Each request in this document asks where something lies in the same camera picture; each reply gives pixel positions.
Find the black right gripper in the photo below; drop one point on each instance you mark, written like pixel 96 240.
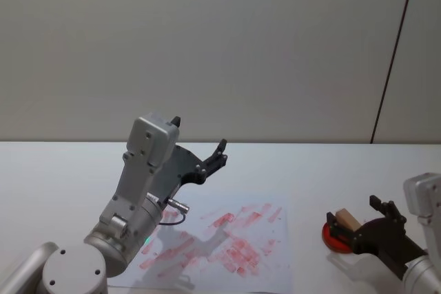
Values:
pixel 382 239

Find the small wooden stamp block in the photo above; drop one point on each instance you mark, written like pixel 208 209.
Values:
pixel 348 219

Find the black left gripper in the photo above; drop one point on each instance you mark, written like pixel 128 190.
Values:
pixel 179 170

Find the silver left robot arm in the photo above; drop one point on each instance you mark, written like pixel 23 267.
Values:
pixel 143 170

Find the round red ink pad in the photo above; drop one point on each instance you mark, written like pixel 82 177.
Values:
pixel 332 244

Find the white paper with red marks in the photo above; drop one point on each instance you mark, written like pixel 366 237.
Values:
pixel 248 239

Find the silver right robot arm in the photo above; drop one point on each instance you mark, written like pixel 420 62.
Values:
pixel 427 194

